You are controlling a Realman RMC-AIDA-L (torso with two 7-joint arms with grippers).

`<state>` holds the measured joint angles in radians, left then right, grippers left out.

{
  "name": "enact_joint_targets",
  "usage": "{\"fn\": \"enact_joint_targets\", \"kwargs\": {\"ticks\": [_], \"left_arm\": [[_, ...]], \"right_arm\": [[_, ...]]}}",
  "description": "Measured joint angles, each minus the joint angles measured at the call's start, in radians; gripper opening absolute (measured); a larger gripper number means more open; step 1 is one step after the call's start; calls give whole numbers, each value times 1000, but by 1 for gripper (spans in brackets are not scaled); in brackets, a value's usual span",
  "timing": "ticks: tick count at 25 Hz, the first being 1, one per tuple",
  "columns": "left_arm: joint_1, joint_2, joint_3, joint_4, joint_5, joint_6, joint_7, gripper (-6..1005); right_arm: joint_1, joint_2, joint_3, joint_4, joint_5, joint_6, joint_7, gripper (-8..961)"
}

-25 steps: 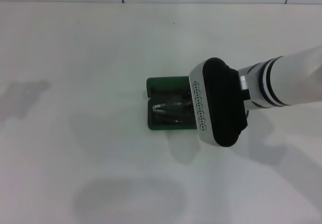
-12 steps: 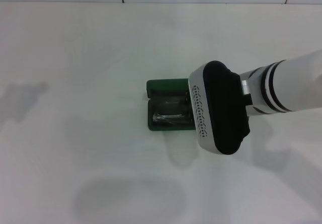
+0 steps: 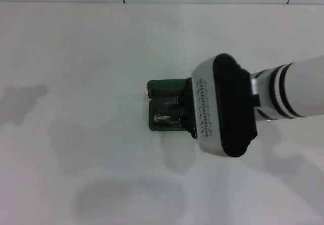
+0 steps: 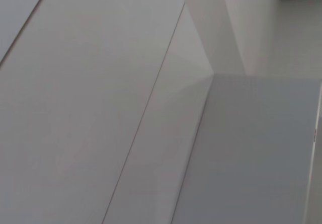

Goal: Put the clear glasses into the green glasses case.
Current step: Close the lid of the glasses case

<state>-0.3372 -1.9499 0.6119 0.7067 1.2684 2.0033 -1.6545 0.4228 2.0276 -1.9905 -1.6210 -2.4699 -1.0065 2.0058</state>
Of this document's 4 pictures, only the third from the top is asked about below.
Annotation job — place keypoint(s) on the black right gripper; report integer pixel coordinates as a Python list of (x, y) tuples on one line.
[(188, 113)]

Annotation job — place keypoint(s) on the green glasses case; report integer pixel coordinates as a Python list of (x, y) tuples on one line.
[(162, 86)]

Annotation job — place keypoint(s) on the clear white glasses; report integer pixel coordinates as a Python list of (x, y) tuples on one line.
[(162, 118)]

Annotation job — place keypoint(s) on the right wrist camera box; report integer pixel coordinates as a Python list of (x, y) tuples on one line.
[(227, 103)]

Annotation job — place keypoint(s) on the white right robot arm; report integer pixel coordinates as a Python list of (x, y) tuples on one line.
[(296, 86)]

